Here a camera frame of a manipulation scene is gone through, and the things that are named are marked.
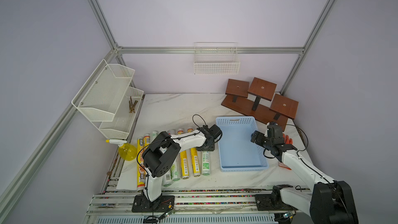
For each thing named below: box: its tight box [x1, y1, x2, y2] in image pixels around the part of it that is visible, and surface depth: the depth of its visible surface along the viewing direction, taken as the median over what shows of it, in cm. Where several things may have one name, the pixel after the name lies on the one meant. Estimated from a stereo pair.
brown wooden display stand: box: [220, 77, 299, 133], surface depth 99 cm
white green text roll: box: [162, 170, 174, 188], surface depth 80 cm
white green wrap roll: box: [201, 150, 211, 176], surface depth 85 cm
